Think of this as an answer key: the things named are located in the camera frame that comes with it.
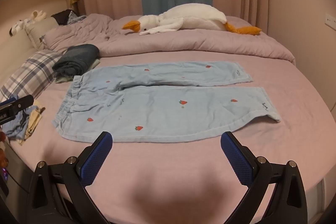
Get light blue strawberry pants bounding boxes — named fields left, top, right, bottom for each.
left=53, top=61, right=281, bottom=143

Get dark clothing near headboard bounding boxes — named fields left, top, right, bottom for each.
left=51, top=9, right=78, bottom=26

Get blue crumpled cloth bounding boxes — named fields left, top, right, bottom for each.
left=2, top=106, right=38, bottom=140

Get cream folded cloth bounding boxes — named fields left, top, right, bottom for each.
left=18, top=100, right=46, bottom=145

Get plaid pillow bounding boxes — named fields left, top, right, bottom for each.
left=1, top=50, right=62, bottom=102

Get dark blue folded jeans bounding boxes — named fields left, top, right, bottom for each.
left=52, top=44, right=100, bottom=78

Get white plush toy on headboard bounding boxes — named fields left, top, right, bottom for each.
left=9, top=10, right=47, bottom=37

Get pink quilted duvet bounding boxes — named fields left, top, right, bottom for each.
left=43, top=14, right=295, bottom=64

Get white goose plush toy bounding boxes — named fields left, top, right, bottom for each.
left=122, top=3, right=261, bottom=35

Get white wall power strip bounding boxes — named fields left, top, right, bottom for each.
left=325, top=13, right=336, bottom=30

